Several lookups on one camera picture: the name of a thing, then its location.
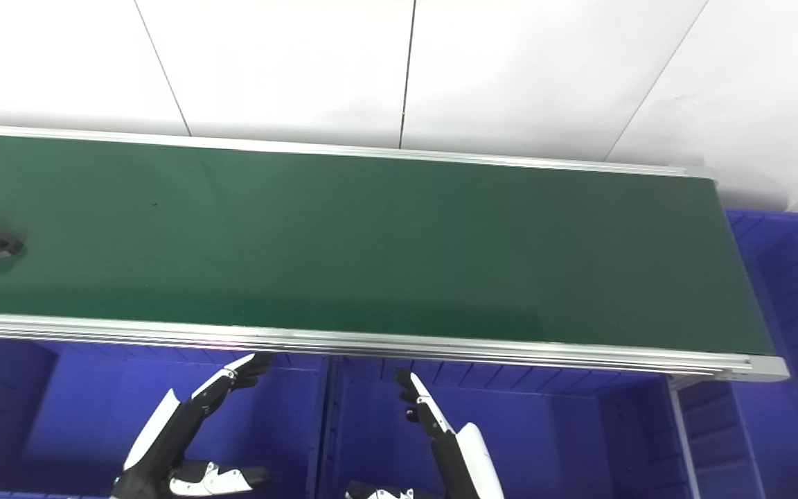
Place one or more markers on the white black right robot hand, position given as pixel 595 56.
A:
pixel 465 464

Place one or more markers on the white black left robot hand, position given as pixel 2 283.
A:
pixel 163 443

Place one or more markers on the white conveyor leg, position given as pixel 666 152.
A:
pixel 684 443

